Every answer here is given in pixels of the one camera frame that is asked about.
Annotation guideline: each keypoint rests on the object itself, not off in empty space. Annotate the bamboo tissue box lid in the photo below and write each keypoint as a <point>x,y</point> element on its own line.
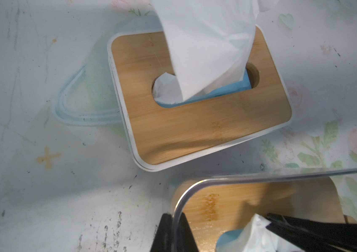
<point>197,126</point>

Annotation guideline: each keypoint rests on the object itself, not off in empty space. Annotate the blue tissue pack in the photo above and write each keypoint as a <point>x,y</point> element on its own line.
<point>209,44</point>
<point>255,237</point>

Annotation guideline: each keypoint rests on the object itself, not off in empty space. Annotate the dark bamboo lid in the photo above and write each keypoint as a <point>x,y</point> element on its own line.
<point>214,207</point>

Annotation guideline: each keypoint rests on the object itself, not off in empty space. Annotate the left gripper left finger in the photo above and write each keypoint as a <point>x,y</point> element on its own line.
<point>170,237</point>

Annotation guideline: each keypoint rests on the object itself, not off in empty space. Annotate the clear plastic tissue box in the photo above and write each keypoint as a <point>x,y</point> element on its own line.
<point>302,206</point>

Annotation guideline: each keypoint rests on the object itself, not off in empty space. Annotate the white tissue box base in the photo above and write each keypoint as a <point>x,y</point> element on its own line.
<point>128,126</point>

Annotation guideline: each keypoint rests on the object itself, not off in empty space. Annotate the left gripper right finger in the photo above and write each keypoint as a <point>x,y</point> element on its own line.
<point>313,236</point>

